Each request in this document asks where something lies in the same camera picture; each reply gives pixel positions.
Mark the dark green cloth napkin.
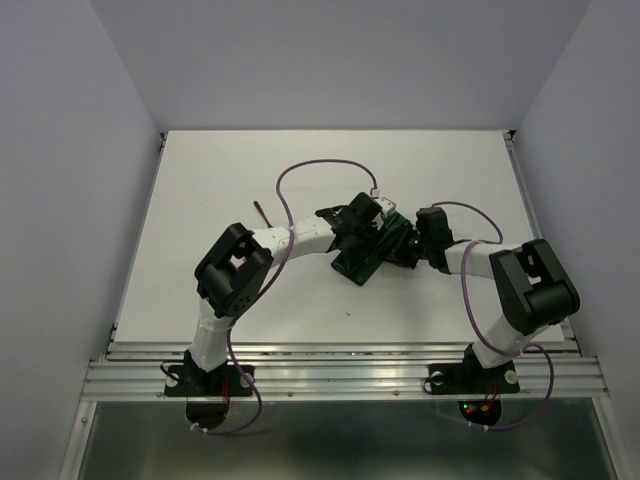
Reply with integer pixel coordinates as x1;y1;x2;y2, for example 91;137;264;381
331;213;412;286

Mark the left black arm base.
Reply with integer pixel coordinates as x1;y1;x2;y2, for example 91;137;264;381
160;358;254;398

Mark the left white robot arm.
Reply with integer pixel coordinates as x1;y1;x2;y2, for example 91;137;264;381
187;192;396;394

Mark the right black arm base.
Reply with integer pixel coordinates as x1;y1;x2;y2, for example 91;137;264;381
422;348;520;395

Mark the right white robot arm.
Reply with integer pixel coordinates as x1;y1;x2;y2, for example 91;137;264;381
382;204;581;390

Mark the brown wooden fork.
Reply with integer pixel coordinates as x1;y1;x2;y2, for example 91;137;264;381
253;200;273;228

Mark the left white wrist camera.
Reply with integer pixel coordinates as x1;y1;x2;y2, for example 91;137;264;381
371;190;396;219

